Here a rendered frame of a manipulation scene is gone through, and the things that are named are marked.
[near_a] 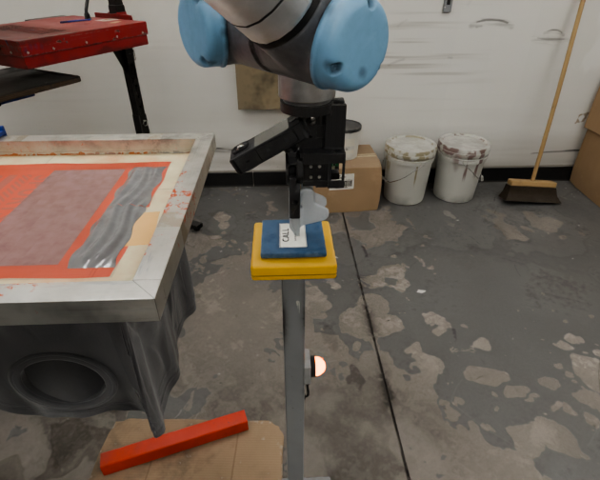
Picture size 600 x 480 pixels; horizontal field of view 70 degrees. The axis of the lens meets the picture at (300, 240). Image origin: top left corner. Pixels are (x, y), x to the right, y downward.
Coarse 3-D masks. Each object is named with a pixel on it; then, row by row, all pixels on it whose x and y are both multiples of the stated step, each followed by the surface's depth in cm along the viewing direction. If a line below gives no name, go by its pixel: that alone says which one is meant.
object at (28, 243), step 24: (24, 216) 75; (48, 216) 75; (72, 216) 75; (96, 216) 75; (0, 240) 68; (24, 240) 68; (48, 240) 68; (72, 240) 68; (0, 264) 63; (24, 264) 63; (48, 264) 63
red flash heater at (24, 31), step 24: (0, 24) 172; (24, 24) 172; (48, 24) 172; (72, 24) 172; (96, 24) 172; (120, 24) 172; (144, 24) 180; (0, 48) 144; (24, 48) 140; (48, 48) 147; (72, 48) 155; (96, 48) 164; (120, 48) 173
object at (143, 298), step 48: (0, 144) 96; (48, 144) 96; (96, 144) 97; (144, 144) 97; (192, 144) 98; (192, 192) 75; (0, 288) 53; (48, 288) 53; (96, 288) 53; (144, 288) 53
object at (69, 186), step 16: (48, 176) 88; (64, 176) 88; (80, 176) 88; (96, 176) 88; (112, 176) 88; (32, 192) 82; (48, 192) 82; (64, 192) 82; (80, 192) 82; (96, 192) 82; (112, 192) 82; (16, 208) 77; (32, 208) 77; (48, 208) 77; (64, 208) 77; (80, 208) 77; (96, 208) 77
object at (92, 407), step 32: (0, 352) 66; (32, 352) 66; (64, 352) 66; (96, 352) 67; (0, 384) 71; (32, 384) 72; (64, 384) 71; (96, 384) 73; (128, 384) 72; (64, 416) 75
